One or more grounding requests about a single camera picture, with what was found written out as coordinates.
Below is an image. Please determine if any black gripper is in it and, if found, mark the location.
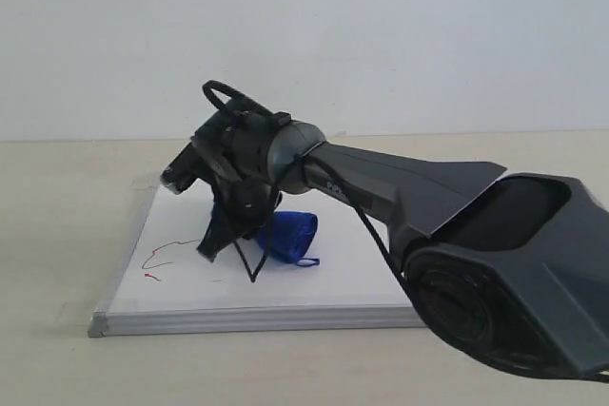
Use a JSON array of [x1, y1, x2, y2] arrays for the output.
[[196, 178, 281, 261]]

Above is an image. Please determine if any blue cloth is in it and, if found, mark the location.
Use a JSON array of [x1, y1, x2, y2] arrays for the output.
[[232, 210, 320, 267]]

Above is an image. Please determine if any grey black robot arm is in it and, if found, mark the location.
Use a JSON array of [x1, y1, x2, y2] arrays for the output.
[[178, 112, 608, 383]]

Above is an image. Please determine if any white board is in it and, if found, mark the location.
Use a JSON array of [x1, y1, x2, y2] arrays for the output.
[[88, 184, 421, 338]]

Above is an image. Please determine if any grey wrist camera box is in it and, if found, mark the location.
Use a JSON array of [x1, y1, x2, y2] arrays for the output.
[[160, 144, 210, 195]]

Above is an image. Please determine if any black braided cable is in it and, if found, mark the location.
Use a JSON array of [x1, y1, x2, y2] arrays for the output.
[[201, 79, 609, 386]]

